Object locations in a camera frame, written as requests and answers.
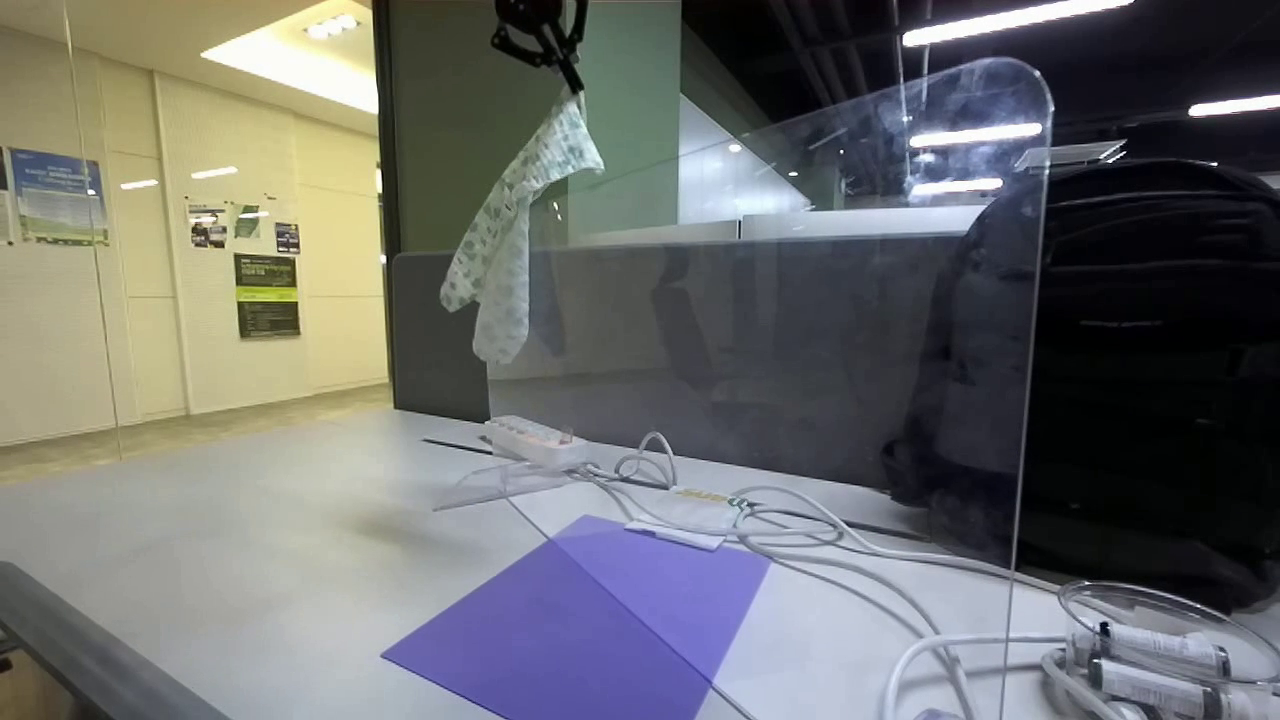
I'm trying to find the long fluorescent ceiling light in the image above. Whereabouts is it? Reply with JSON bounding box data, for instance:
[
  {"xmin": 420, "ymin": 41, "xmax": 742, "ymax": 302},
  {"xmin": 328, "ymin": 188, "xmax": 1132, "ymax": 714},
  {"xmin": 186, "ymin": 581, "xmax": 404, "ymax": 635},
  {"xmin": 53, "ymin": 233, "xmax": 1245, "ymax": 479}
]
[{"xmin": 899, "ymin": 0, "xmax": 1141, "ymax": 51}]

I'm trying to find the black backpack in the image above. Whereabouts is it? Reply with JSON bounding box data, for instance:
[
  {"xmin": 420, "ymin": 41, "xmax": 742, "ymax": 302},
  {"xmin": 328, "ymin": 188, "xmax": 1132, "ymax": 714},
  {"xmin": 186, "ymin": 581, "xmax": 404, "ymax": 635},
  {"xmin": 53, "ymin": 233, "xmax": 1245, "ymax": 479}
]
[{"xmin": 882, "ymin": 115, "xmax": 1280, "ymax": 616}]

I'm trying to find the bright recessed ceiling panel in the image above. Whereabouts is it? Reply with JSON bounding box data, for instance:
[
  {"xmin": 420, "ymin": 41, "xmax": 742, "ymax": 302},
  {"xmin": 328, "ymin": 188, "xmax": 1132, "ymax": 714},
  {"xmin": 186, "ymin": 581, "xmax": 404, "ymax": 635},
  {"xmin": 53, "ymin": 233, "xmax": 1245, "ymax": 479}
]
[{"xmin": 194, "ymin": 0, "xmax": 384, "ymax": 120}]

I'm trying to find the green floral patterned cloth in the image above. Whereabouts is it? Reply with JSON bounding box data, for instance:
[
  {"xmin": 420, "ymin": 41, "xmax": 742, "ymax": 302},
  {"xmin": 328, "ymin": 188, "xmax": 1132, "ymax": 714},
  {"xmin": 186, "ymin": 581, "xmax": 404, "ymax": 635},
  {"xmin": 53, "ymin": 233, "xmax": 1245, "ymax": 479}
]
[{"xmin": 434, "ymin": 92, "xmax": 606, "ymax": 370}]

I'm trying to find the small photo wall notice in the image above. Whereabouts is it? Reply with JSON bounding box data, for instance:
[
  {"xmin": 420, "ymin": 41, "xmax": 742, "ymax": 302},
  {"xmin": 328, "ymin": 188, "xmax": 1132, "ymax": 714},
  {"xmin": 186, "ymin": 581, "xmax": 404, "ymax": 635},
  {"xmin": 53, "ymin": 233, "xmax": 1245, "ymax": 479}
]
[{"xmin": 185, "ymin": 202, "xmax": 230, "ymax": 255}]

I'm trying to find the transparent acrylic screen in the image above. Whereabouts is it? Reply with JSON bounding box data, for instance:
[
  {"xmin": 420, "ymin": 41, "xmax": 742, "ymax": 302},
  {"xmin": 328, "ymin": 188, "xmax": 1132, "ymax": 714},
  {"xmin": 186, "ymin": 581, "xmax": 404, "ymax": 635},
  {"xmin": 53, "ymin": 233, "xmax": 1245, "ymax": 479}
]
[{"xmin": 430, "ymin": 51, "xmax": 1054, "ymax": 720}]

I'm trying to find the white grey plug connector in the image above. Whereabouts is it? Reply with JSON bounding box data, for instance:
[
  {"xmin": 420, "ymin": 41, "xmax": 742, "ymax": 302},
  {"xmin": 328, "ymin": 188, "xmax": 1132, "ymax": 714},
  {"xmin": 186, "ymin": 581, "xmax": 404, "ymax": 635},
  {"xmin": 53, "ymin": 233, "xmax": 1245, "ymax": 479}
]
[
  {"xmin": 1037, "ymin": 653, "xmax": 1280, "ymax": 720},
  {"xmin": 1068, "ymin": 616, "xmax": 1240, "ymax": 682}
]

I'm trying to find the purple cloth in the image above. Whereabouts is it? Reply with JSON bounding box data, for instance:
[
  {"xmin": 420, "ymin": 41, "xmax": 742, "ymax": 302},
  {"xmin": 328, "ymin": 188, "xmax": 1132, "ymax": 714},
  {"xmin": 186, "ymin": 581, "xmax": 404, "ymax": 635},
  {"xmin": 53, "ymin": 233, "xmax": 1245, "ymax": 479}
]
[{"xmin": 381, "ymin": 511, "xmax": 774, "ymax": 720}]

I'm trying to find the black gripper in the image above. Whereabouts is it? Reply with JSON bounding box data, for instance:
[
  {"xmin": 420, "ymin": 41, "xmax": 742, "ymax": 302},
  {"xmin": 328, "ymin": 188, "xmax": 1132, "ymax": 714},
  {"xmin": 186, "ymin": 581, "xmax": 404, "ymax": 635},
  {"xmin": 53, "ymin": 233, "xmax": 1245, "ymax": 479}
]
[{"xmin": 487, "ymin": 0, "xmax": 590, "ymax": 99}]

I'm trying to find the short fluorescent ceiling light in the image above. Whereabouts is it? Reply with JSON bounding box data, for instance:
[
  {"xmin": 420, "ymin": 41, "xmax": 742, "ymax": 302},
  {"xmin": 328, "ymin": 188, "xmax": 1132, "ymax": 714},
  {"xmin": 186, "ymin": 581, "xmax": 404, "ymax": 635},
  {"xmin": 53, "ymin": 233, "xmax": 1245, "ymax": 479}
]
[{"xmin": 1184, "ymin": 89, "xmax": 1280, "ymax": 125}]

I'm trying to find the small green wall notice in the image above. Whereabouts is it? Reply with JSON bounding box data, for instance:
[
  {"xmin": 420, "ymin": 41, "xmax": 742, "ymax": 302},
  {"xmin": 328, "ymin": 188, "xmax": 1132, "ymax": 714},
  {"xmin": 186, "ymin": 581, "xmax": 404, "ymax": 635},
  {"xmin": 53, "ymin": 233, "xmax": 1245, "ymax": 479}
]
[{"xmin": 228, "ymin": 202, "xmax": 273, "ymax": 249}]

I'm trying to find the dark green wall poster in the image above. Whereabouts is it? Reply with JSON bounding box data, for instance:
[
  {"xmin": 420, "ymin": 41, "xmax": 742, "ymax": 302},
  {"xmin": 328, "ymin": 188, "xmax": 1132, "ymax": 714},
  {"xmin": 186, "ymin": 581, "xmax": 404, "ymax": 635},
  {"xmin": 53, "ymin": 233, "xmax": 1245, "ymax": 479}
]
[{"xmin": 230, "ymin": 249, "xmax": 302, "ymax": 344}]

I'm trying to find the white power strip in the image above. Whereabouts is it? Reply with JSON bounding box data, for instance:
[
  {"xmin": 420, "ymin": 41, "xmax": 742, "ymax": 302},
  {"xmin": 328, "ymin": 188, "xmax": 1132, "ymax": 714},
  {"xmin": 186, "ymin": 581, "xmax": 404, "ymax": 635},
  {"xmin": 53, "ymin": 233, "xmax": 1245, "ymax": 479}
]
[{"xmin": 476, "ymin": 413, "xmax": 599, "ymax": 473}]

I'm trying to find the blue wall poster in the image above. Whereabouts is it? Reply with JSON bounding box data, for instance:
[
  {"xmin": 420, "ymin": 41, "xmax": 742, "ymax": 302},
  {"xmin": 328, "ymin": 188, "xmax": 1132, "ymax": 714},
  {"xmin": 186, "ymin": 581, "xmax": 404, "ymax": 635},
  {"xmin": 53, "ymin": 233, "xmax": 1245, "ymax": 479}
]
[{"xmin": 3, "ymin": 145, "xmax": 117, "ymax": 253}]

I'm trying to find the grey partition wall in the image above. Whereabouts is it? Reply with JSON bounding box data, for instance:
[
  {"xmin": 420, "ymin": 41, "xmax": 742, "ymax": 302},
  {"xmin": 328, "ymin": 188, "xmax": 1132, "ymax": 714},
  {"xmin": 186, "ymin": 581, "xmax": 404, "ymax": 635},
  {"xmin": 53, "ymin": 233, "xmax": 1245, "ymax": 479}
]
[{"xmin": 384, "ymin": 204, "xmax": 995, "ymax": 493}]

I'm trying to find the white cable bundle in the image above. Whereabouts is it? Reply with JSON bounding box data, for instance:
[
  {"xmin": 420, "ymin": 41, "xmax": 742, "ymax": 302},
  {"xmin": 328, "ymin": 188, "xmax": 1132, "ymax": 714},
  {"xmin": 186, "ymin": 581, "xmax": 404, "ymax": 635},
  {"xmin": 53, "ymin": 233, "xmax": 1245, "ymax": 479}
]
[{"xmin": 584, "ymin": 473, "xmax": 1071, "ymax": 720}]

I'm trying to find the white looped cable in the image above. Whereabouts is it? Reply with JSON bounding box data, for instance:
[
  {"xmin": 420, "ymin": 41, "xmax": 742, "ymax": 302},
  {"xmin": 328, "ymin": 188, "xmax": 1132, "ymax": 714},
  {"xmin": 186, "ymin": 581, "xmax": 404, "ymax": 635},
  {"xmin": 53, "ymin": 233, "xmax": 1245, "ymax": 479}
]
[{"xmin": 606, "ymin": 427, "xmax": 682, "ymax": 493}]

